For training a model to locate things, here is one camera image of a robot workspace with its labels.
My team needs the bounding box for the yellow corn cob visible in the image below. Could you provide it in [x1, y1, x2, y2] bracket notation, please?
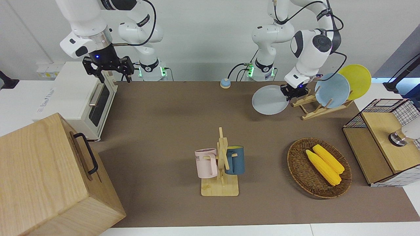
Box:
[305, 149, 342, 187]
[312, 144, 345, 174]

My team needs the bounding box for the yellow plate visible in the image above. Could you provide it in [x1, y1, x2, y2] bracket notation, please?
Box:
[338, 64, 372, 101]

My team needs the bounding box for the brown table mat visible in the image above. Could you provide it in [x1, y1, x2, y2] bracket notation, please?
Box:
[95, 81, 420, 228]

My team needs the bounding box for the gray plate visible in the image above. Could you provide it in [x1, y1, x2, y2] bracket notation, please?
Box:
[252, 85, 290, 115]

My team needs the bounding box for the brown wicker basket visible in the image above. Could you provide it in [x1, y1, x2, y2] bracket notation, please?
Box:
[287, 138, 353, 199]

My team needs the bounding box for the wooden mug tree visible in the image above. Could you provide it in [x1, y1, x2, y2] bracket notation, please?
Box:
[201, 127, 239, 197]

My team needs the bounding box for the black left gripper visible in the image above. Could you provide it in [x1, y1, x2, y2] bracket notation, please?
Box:
[280, 84, 310, 102]

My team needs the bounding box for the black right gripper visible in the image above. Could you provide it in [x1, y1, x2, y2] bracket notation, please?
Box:
[82, 44, 135, 84]

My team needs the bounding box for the black camera stand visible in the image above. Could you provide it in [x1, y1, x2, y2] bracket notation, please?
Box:
[0, 70, 19, 89]
[382, 54, 420, 94]

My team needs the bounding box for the wire rack with wooden shelf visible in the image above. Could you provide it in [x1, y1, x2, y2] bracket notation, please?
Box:
[342, 98, 420, 187]

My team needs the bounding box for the white power strip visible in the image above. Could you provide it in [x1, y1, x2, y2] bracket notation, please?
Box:
[36, 63, 66, 79]

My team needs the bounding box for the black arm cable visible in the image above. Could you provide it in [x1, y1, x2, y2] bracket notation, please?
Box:
[274, 0, 347, 81]
[112, 0, 157, 46]

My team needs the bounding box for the wooden plate rack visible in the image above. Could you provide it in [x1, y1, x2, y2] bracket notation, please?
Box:
[291, 86, 354, 121]

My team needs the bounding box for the wooden box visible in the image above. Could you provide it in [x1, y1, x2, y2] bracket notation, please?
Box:
[0, 113, 127, 236]

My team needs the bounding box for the white toaster oven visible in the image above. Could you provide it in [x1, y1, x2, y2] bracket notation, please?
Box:
[33, 62, 118, 142]

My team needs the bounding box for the black box handle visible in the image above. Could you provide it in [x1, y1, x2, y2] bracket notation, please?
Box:
[73, 132, 99, 175]

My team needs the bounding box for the light blue plate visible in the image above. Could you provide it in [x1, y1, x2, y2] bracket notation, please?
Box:
[314, 73, 350, 109]

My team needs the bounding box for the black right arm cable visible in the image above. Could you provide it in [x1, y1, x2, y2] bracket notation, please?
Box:
[112, 0, 157, 46]

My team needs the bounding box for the dark blue mug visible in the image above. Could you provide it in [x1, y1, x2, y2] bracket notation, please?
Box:
[225, 146, 245, 175]

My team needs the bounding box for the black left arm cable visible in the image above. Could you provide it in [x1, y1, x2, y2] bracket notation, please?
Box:
[274, 0, 347, 81]

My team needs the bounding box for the pink mug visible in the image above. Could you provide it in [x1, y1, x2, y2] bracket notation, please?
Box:
[195, 148, 219, 179]

